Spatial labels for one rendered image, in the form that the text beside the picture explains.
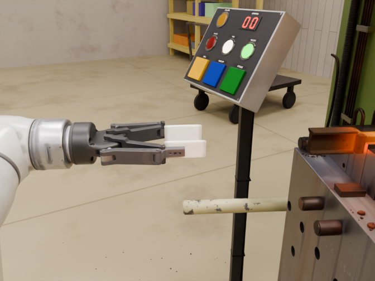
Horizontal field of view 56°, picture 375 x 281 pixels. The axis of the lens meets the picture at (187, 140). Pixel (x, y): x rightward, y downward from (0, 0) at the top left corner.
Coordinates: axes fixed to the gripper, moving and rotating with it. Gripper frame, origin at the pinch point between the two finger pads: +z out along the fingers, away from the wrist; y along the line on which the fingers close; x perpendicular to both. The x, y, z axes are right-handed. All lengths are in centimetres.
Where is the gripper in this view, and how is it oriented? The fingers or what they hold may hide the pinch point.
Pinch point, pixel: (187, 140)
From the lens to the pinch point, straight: 63.8
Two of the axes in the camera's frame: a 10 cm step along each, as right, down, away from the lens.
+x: 0.0, -9.2, -3.9
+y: 0.6, 3.9, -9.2
